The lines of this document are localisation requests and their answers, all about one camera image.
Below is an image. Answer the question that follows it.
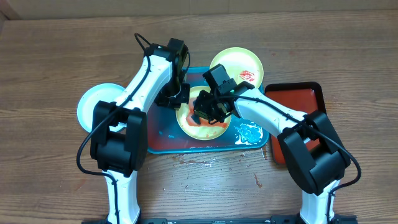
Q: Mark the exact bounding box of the teal plastic tray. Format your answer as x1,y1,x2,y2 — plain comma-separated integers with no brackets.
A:
146,67,270,155

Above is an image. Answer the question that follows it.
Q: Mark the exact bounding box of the green plate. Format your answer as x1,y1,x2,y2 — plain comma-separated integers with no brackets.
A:
175,86,231,141
210,47,264,88

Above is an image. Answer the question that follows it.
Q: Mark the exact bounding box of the light blue plate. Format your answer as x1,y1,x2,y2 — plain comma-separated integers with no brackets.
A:
76,83,124,133

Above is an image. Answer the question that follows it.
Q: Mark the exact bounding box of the black tray with red water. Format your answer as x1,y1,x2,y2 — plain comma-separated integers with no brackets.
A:
264,82,327,166

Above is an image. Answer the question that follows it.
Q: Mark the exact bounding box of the dark scrubbing sponge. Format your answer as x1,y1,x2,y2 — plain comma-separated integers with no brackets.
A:
191,114,201,125

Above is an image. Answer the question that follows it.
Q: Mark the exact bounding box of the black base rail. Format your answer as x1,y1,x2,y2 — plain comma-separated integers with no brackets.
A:
81,214,358,224

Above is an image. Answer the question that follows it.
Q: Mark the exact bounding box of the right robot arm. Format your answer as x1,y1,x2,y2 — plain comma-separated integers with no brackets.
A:
193,64,356,223

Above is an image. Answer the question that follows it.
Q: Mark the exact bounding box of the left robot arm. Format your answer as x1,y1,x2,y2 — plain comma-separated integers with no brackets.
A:
84,39,190,223

